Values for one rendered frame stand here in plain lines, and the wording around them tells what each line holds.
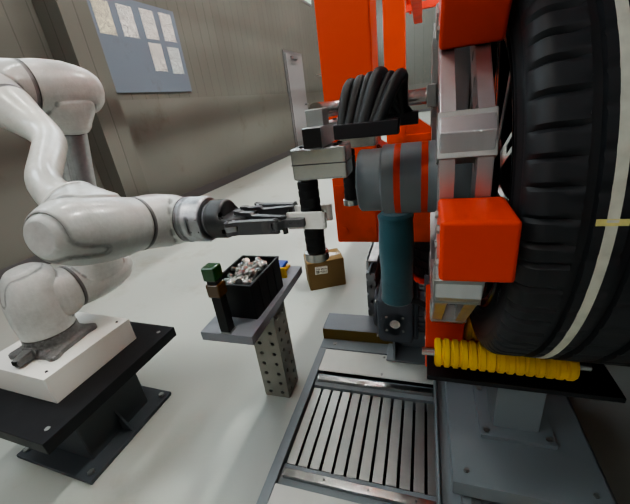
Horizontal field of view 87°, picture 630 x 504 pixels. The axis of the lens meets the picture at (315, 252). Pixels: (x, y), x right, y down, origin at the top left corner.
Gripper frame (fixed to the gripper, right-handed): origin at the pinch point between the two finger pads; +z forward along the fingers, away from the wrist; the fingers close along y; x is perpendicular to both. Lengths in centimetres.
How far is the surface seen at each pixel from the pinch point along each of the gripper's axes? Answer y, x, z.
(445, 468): -5, -69, 25
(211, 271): -10.5, -17.7, -32.5
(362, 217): -60, -21, -2
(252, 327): -14.8, -38.0, -27.5
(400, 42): -253, 53, 0
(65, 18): -210, 109, -269
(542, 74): 11.4, 17.9, 30.0
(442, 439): -13, -68, 24
